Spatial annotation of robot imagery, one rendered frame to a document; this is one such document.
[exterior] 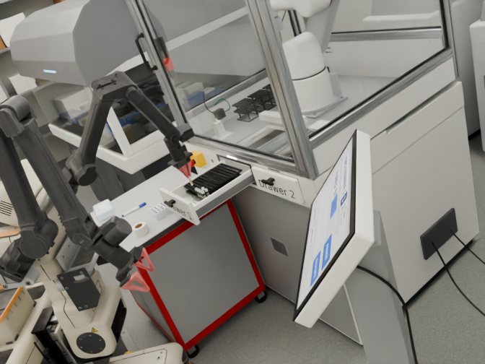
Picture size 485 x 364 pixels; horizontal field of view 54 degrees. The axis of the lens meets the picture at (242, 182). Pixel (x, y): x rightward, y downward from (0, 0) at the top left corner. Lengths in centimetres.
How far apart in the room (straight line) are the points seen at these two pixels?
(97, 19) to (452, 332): 231
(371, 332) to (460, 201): 127
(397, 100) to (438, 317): 104
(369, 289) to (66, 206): 85
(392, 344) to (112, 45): 205
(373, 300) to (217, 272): 124
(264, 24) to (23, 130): 79
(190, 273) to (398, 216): 102
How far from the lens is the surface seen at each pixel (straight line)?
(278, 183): 197
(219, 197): 208
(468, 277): 268
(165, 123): 191
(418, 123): 222
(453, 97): 240
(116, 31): 280
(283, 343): 255
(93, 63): 275
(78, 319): 183
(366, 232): 105
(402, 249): 233
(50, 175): 137
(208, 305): 255
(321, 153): 181
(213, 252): 244
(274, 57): 163
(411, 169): 223
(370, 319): 145
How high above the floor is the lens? 180
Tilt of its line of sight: 26 degrees down
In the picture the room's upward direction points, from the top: 20 degrees counter-clockwise
